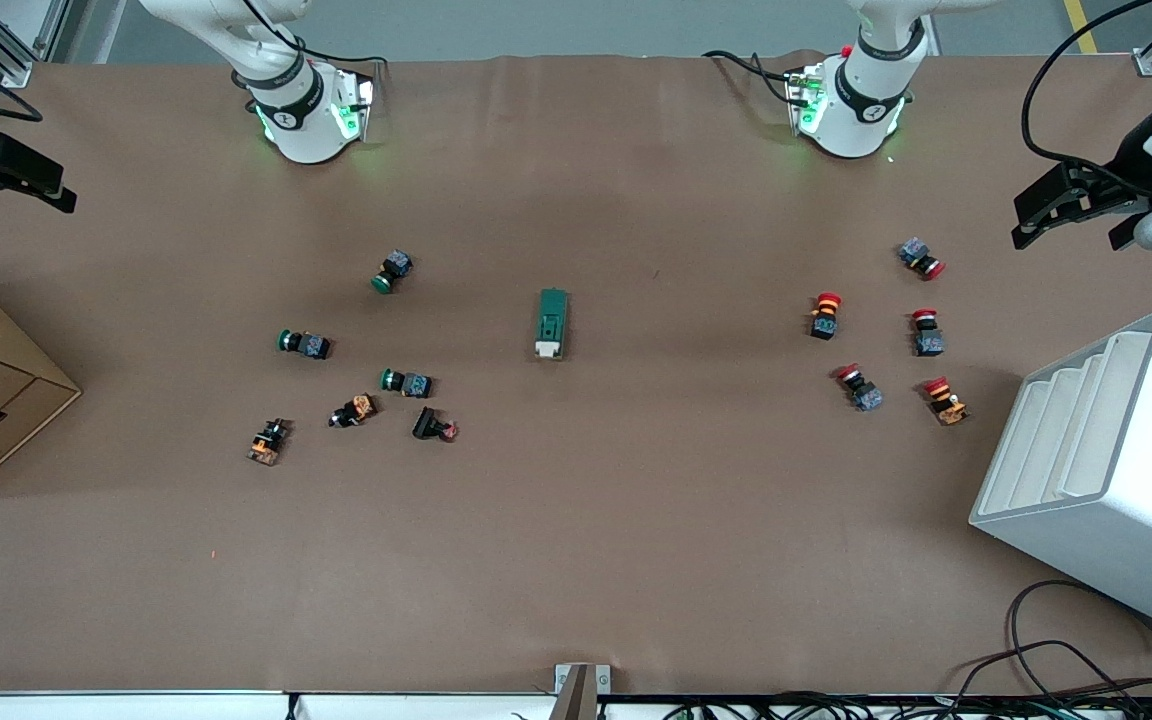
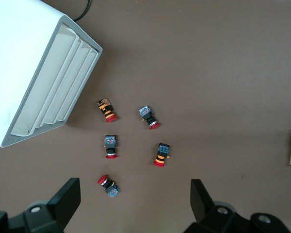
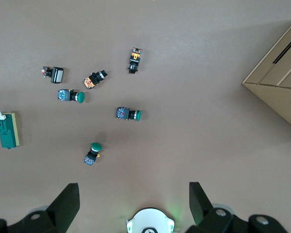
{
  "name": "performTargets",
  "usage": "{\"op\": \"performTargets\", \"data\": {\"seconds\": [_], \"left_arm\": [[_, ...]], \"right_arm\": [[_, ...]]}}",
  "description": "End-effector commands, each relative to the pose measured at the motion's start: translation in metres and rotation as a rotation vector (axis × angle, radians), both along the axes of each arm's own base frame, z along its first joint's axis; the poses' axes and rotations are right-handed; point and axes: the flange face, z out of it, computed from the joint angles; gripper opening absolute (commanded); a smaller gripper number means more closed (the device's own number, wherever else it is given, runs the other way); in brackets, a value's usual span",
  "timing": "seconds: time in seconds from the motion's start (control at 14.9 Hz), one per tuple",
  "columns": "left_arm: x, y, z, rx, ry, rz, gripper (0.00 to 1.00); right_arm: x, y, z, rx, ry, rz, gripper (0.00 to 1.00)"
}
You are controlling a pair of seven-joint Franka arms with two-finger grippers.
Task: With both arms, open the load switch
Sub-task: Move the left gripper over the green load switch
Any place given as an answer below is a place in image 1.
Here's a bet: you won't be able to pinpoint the red push button blue block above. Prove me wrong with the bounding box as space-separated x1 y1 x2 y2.
911 308 945 358
833 363 885 413
898 237 947 281

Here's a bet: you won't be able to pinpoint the red push button orange block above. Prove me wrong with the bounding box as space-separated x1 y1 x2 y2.
808 292 844 342
921 375 970 427

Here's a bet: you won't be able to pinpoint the white stepped plastic rack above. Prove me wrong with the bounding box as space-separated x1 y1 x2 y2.
968 308 1152 644

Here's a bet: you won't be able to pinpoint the green push button blue block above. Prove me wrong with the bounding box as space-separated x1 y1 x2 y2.
276 328 333 361
370 249 414 295
379 367 434 399

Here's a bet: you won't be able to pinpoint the black push button orange block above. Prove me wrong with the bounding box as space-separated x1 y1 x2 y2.
246 418 293 467
328 393 379 430

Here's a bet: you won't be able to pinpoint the black square button red terminals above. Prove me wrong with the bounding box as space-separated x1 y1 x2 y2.
411 405 460 443

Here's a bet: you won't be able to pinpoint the brown table cover sheet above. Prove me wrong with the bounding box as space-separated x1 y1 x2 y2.
0 50 1152 696

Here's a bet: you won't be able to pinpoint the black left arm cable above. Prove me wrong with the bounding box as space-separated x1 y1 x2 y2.
1022 0 1152 196

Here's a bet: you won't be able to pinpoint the black arm base cable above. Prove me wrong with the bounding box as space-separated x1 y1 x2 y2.
704 48 802 83

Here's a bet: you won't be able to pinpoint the black looped cable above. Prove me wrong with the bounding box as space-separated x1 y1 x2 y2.
946 578 1152 701

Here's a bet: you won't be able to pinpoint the black cable bundle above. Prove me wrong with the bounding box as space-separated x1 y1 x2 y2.
661 688 1152 720

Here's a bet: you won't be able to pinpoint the grey metal table bracket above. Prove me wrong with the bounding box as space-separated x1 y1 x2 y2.
553 663 612 720

